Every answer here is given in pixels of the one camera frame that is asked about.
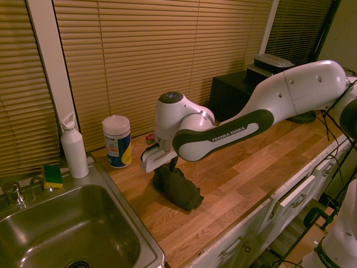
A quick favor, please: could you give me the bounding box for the black clamp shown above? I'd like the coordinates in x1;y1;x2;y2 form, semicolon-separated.
302;205;340;231

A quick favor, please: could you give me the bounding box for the black steel microwave oven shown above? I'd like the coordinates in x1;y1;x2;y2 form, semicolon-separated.
209;69;270;123

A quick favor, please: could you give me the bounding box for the stainless steel sink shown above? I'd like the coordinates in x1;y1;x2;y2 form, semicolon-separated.
0;160;167;268

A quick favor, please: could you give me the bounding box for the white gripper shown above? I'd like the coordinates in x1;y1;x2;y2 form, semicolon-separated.
139;147;180;174

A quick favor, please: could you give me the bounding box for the white window frame post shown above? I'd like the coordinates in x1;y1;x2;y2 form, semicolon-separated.
258;0;280;56
26;0;81;135

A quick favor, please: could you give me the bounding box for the tan slatted window blind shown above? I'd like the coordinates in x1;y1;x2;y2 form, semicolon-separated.
52;0;273;154
0;0;61;177
264;0;337;66

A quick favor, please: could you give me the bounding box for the green yellow sponge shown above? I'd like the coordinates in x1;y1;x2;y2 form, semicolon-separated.
42;164;64;189

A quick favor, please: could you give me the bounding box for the white kitchen cabinet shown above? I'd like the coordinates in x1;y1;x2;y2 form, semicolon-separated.
189;133;357;268

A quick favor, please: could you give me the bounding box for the white water bottle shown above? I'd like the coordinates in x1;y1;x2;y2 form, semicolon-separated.
60;111;90;179

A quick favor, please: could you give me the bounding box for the white open drawer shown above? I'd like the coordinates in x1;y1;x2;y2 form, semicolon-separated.
278;174;317;216

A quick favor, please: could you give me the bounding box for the dark grey cloth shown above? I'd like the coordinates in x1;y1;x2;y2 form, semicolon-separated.
152;164;205;213

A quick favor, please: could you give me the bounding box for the metal drawer handle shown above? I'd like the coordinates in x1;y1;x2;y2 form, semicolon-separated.
320;162;335;177
221;236;244;258
291;194;307;208

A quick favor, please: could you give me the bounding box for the white wipes canister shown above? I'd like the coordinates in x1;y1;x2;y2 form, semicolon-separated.
102;114;132;169

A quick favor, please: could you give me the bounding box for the black lidded food container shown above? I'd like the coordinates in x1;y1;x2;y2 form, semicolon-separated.
253;54;296;74
245;63;276;84

